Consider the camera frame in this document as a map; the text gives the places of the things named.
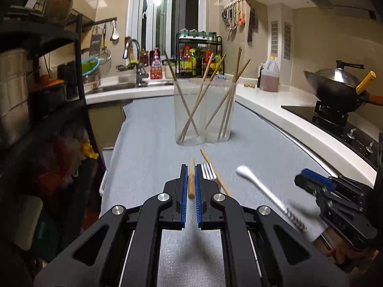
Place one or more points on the hanging scissors and tools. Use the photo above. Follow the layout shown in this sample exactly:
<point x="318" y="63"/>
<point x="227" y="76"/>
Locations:
<point x="229" y="17"/>

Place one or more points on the white handled steel fork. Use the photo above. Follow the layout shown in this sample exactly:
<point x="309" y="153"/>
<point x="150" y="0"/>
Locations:
<point x="208" y="172"/>

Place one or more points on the plastic oil jug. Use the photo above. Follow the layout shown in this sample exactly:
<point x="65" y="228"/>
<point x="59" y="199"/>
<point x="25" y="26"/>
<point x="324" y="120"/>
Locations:
<point x="269" y="76"/>

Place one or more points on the yellow wok spatula handle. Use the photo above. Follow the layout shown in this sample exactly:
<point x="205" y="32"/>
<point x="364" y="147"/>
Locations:
<point x="366" y="82"/>

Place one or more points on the black condiment rack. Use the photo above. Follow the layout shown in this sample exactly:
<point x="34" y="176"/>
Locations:
<point x="192" y="54"/>

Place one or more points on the green and blue basins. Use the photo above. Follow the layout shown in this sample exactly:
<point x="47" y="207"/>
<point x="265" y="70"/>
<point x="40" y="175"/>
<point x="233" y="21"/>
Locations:
<point x="90" y="65"/>

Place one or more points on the clear plastic utensil holder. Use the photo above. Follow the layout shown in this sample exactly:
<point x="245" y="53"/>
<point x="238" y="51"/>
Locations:
<point x="191" y="90"/>

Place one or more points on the chrome kitchen faucet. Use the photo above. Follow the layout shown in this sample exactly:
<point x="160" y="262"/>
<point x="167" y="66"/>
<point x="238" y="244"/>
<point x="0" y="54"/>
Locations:
<point x="132" y="54"/>

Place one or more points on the black wok with lid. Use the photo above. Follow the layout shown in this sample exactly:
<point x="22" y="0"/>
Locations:
<point x="336" y="88"/>

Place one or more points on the window frame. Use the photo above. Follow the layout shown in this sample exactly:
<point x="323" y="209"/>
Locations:
<point x="157" y="23"/>

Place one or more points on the white trash bin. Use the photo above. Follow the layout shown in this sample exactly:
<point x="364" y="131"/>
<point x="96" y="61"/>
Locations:
<point x="103" y="183"/>

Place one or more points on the brown bowl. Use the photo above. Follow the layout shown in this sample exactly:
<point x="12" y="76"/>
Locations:
<point x="57" y="12"/>

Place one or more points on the pink dish soap bottle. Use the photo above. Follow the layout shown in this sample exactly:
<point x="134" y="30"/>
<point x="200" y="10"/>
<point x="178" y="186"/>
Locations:
<point x="156" y="65"/>

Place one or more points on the hanging orange peeler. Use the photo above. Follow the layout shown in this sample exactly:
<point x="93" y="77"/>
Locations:
<point x="241" y="14"/>

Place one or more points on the black gas stove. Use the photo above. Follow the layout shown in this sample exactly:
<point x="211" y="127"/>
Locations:
<point x="336" y="124"/>

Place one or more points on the large steel pot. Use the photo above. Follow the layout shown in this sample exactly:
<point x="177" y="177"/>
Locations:
<point x="14" y="95"/>

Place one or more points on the red jar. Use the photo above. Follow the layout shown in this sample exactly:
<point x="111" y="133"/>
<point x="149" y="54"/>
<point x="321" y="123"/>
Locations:
<point x="144" y="58"/>

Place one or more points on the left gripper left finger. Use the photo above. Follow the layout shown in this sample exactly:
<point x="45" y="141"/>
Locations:
<point x="122" y="248"/>

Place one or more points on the orange pot lid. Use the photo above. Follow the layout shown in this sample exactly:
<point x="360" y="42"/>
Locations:
<point x="46" y="82"/>

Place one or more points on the ginger root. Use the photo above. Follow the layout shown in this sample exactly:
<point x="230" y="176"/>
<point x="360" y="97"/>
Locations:
<point x="249" y="85"/>

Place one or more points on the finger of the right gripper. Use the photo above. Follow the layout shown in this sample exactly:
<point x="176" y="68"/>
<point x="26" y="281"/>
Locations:
<point x="313" y="182"/>

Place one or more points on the black cleaver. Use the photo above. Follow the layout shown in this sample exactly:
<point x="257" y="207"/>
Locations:
<point x="252" y="24"/>

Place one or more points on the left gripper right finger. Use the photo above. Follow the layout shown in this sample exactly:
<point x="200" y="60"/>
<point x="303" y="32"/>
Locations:
<point x="259" y="247"/>

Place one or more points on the stainless steel sink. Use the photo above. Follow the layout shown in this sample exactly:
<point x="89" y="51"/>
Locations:
<point x="130" y="86"/>

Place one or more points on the hanging white ladle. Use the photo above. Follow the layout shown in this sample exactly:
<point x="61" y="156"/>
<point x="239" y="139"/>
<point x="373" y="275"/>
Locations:
<point x="115" y="34"/>

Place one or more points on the person hand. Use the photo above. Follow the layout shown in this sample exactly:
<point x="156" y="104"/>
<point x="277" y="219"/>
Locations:
<point x="347" y="258"/>

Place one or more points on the hanging metal grater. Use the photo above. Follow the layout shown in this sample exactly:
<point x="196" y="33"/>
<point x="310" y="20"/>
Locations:
<point x="95" y="41"/>

